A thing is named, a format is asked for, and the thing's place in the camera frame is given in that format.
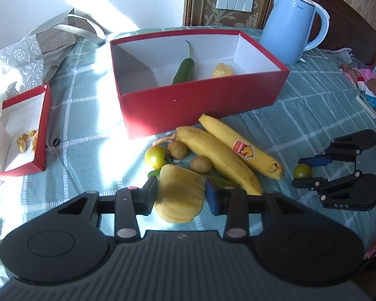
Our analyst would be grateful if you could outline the dried fruit peels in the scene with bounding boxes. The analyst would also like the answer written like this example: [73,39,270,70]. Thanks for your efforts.
[16,128,39,153]

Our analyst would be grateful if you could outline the small red cardboard box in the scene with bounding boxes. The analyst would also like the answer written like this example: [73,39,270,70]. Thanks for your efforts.
[0,82,53,184]

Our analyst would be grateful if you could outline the pale yellow fruit piece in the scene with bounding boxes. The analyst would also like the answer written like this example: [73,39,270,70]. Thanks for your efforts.
[211,63,235,78]

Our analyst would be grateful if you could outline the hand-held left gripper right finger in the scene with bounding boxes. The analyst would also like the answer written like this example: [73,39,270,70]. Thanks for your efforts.
[205,177,304,242]

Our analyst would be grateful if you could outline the green cucumber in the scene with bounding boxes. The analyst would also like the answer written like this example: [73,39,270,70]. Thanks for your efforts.
[172,40,195,85]

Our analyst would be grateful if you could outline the brown round fruit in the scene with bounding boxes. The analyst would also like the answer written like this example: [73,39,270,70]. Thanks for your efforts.
[190,156,213,174]
[167,140,187,160]

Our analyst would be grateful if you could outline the green round fruit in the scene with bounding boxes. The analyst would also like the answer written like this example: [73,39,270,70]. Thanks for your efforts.
[294,163,313,179]
[144,146,166,169]

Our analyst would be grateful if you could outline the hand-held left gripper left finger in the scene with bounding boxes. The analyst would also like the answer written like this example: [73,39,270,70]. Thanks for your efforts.
[55,176,160,242]

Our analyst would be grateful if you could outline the wooden headboard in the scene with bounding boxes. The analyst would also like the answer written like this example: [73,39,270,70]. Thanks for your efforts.
[302,0,376,66]

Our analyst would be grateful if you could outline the light blue electric kettle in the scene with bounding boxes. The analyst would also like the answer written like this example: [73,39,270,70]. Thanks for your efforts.
[259,0,330,66]

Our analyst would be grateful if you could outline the plain yellow banana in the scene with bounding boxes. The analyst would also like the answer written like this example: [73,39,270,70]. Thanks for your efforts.
[155,126,264,196]

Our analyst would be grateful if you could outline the large red cardboard box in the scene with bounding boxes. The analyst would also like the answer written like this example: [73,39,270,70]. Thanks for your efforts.
[110,29,291,140]

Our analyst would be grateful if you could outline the large yellow fruit wedge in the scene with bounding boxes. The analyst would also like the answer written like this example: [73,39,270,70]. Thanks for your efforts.
[154,164,206,224]

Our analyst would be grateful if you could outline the gold damask framed wall panel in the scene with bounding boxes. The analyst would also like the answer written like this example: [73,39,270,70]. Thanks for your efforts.
[183,0,278,30]

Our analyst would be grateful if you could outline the teal checked tablecloth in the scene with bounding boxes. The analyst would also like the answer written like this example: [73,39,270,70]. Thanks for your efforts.
[0,27,376,289]

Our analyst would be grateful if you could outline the yellow banana with sticker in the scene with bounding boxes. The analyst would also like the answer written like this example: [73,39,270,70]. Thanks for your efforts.
[198,114,286,180]

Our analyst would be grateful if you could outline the pink printed blanket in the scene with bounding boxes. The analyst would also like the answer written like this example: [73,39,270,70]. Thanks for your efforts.
[338,48,376,123]

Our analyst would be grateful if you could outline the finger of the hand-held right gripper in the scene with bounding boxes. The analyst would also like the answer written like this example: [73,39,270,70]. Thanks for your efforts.
[298,135,361,167]
[292,171,362,195]

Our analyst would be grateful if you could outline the grey patterned gift bag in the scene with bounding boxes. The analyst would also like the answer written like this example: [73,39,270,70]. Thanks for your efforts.
[0,8,113,84]

